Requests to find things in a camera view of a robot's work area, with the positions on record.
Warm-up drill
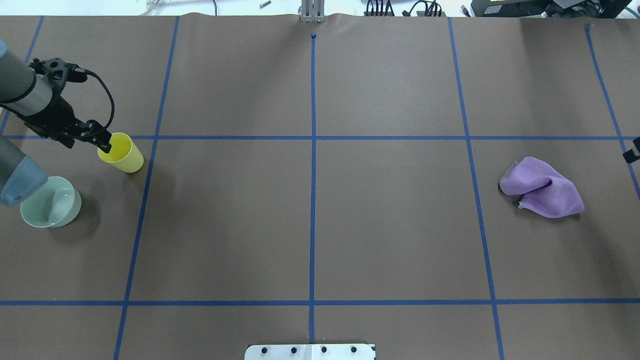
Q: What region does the green ceramic bowl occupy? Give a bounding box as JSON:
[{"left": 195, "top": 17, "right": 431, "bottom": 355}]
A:
[{"left": 20, "top": 177, "right": 83, "bottom": 229}]

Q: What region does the yellow plastic cup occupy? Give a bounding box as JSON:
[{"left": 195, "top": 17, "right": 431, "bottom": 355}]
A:
[{"left": 97, "top": 132, "right": 144, "bottom": 174}]

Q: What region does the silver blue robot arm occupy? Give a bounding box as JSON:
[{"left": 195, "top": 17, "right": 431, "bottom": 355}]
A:
[{"left": 0, "top": 42, "right": 112, "bottom": 208}]

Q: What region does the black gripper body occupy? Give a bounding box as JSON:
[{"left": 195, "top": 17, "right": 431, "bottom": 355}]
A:
[{"left": 30, "top": 95, "right": 98, "bottom": 149}]

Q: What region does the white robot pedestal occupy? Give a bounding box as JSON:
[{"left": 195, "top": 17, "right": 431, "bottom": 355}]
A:
[{"left": 244, "top": 342, "right": 377, "bottom": 360}]

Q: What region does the purple cloth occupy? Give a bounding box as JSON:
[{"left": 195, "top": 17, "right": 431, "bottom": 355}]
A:
[{"left": 498, "top": 156, "right": 586, "bottom": 219}]

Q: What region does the aluminium frame post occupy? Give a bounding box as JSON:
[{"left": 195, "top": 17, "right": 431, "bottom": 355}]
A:
[{"left": 298, "top": 0, "right": 326, "bottom": 24}]

